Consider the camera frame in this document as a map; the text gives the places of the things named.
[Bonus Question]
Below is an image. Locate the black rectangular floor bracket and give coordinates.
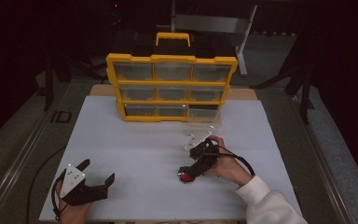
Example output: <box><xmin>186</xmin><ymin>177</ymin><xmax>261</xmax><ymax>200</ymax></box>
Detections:
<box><xmin>49</xmin><ymin>110</ymin><xmax>74</xmax><ymax>124</ymax></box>

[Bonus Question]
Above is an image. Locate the clear plastic drawer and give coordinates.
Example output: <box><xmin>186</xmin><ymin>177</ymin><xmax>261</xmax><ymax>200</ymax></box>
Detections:
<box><xmin>186</xmin><ymin>106</ymin><xmax>224</xmax><ymax>140</ymax></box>

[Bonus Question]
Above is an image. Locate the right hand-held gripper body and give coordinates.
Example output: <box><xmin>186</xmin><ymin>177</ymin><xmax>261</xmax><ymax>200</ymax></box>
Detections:
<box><xmin>184</xmin><ymin>131</ymin><xmax>221</xmax><ymax>177</ymax></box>

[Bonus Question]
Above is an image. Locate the left hand-held gripper cable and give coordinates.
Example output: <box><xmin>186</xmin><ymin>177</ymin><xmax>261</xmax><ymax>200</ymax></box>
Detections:
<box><xmin>50</xmin><ymin>172</ymin><xmax>67</xmax><ymax>222</ymax></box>

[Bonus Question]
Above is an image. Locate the person's right hand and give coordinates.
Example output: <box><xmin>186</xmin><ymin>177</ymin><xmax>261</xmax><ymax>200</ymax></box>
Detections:
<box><xmin>202</xmin><ymin>134</ymin><xmax>254</xmax><ymax>188</ymax></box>

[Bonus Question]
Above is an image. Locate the black tripod stand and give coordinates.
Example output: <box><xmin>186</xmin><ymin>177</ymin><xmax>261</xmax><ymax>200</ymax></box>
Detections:
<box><xmin>249</xmin><ymin>60</ymin><xmax>315</xmax><ymax>125</ymax></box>

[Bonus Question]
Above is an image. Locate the grey metal stand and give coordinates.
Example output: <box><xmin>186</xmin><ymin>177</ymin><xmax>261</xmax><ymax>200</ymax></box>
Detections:
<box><xmin>170</xmin><ymin>0</ymin><xmax>258</xmax><ymax>77</ymax></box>

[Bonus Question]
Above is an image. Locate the yellow drawer organizer cabinet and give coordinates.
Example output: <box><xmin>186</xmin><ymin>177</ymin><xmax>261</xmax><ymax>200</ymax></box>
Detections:
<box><xmin>105</xmin><ymin>32</ymin><xmax>240</xmax><ymax>123</ymax></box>

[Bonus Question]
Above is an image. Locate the black floor cable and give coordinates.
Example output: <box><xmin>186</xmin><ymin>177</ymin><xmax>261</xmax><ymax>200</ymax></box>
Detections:
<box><xmin>25</xmin><ymin>145</ymin><xmax>68</xmax><ymax>224</ymax></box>

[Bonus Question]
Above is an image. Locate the right hand-held gripper cable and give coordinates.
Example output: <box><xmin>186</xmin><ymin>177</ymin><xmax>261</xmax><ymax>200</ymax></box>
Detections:
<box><xmin>213</xmin><ymin>144</ymin><xmax>256</xmax><ymax>177</ymax></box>

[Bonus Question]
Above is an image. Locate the set of transparent organizer bins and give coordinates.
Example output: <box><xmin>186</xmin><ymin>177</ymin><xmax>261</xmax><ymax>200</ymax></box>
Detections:
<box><xmin>114</xmin><ymin>62</ymin><xmax>233</xmax><ymax>118</ymax></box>

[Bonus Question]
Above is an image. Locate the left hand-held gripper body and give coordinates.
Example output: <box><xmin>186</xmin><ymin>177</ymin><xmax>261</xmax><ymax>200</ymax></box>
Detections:
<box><xmin>59</xmin><ymin>163</ymin><xmax>110</xmax><ymax>207</ymax></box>

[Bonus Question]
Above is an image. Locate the person's left hand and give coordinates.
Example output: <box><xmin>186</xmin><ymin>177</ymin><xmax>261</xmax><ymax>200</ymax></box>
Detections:
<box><xmin>55</xmin><ymin>180</ymin><xmax>93</xmax><ymax>224</ymax></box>

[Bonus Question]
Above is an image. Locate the aluminium floor rail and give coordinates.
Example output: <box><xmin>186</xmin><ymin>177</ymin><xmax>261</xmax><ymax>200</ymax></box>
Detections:
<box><xmin>0</xmin><ymin>79</ymin><xmax>73</xmax><ymax>224</ymax></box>
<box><xmin>288</xmin><ymin>91</ymin><xmax>356</xmax><ymax>224</ymax></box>

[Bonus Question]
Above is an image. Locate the black stand leg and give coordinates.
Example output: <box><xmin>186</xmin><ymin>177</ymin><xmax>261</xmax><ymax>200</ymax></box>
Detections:
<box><xmin>41</xmin><ymin>55</ymin><xmax>56</xmax><ymax>113</ymax></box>

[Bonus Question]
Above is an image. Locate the hand-held gripper cable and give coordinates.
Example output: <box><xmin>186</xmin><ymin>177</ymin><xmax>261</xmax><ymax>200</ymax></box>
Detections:
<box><xmin>213</xmin><ymin>144</ymin><xmax>256</xmax><ymax>177</ymax></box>
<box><xmin>50</xmin><ymin>172</ymin><xmax>67</xmax><ymax>222</ymax></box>

